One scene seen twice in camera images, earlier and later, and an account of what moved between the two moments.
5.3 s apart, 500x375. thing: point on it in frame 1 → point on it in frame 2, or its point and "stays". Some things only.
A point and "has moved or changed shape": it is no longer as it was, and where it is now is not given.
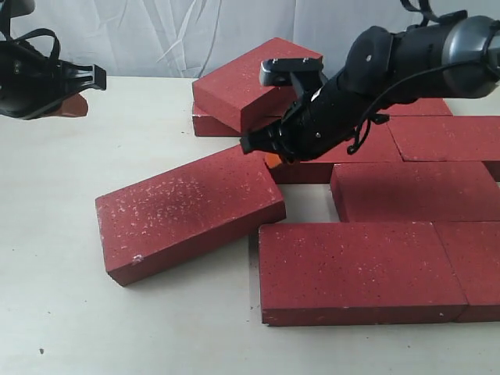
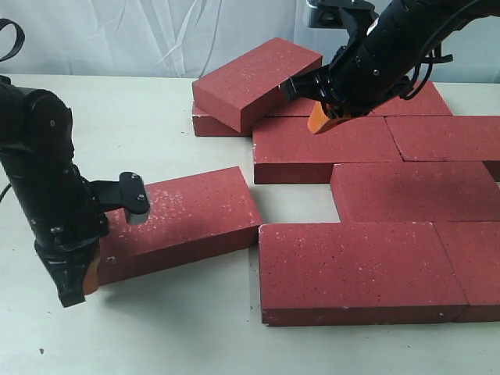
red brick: x=473 y=249 stays
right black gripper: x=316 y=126 → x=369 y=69
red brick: x=340 y=273 stays
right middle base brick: x=446 y=138 stays
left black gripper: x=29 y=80 → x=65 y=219
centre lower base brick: x=416 y=191 stays
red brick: x=161 y=222 has moved or changed shape
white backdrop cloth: x=177 y=39 stays
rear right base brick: x=421 y=106 stays
